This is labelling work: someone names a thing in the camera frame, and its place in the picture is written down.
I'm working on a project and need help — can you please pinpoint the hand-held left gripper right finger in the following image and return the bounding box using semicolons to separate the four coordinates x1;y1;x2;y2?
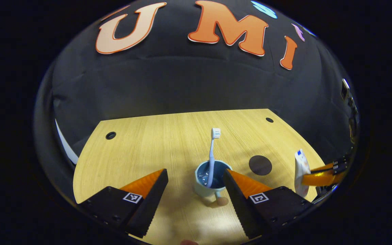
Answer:
223;168;315;239

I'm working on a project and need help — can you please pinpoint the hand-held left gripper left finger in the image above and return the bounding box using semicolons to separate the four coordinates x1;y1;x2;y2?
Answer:
79;168;169;239

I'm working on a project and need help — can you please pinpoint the white toothpaste tube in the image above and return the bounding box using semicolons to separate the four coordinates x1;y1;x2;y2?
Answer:
294;149;311;198

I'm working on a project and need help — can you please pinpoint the blue cup with wooden handle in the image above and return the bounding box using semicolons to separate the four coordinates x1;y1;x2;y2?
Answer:
194;160;233;207

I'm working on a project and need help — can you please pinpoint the dark brown round coaster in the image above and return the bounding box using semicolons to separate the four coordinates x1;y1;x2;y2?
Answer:
249;155;273;176

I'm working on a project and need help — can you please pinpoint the white toothbrush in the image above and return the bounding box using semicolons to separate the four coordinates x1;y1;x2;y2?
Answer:
206;128;221;188

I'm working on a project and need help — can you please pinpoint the wooden desktop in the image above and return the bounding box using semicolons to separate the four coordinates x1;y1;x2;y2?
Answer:
73;109;326;245

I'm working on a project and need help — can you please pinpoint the white panel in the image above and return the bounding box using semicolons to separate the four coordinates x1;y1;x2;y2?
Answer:
55;119;79;165

